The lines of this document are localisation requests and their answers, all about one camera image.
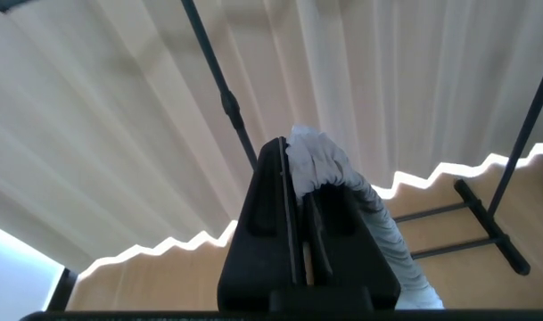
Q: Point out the beige curtain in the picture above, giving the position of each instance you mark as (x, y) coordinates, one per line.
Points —
(119, 111)

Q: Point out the pale grey shorts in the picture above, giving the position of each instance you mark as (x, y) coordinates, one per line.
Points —
(315, 156)

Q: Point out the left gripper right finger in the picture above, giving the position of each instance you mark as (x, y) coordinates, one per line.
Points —
(356, 267)

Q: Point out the black clothes rack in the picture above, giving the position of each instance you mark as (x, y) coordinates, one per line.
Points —
(230, 104)

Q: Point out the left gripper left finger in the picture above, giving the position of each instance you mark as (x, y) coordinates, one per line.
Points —
(253, 249)

